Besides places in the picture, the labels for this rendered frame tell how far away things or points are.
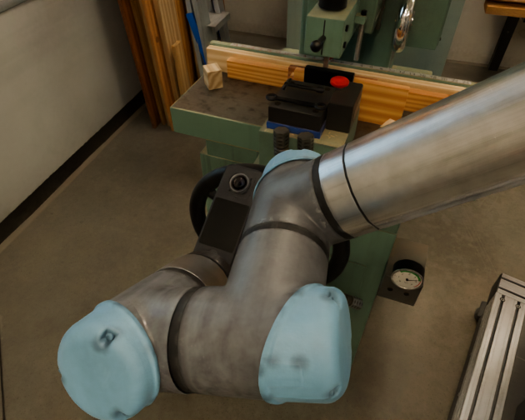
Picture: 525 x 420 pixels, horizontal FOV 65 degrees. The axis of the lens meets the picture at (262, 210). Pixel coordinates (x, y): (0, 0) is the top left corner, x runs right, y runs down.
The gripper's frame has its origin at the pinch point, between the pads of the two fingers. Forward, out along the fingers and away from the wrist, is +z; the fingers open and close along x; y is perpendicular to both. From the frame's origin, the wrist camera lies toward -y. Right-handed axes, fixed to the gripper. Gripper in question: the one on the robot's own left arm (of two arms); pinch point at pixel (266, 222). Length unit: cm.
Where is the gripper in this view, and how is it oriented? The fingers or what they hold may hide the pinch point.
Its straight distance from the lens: 58.9
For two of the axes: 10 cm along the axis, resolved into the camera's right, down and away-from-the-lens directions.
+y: -1.7, 9.5, 2.7
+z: 3.2, -2.1, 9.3
